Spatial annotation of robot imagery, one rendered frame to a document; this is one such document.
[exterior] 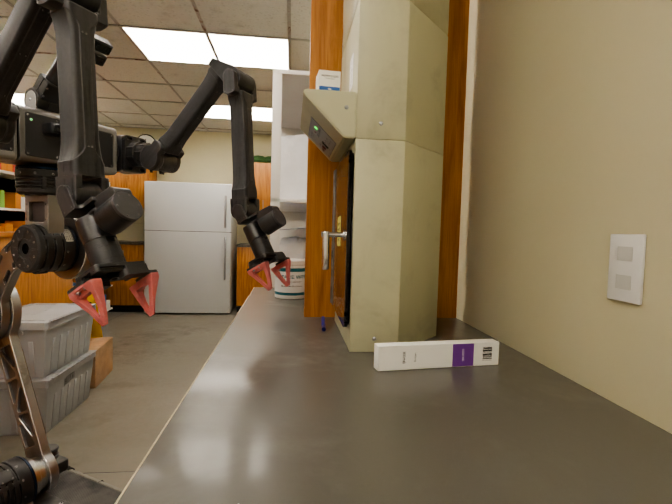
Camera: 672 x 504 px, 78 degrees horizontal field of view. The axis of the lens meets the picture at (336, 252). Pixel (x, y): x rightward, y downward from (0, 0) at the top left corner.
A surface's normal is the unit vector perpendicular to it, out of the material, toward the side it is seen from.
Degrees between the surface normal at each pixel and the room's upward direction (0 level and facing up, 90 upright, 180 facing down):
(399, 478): 0
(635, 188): 90
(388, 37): 90
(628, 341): 90
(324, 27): 90
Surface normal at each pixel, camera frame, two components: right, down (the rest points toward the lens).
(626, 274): -0.99, -0.02
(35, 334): 0.11, 0.15
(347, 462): 0.03, -1.00
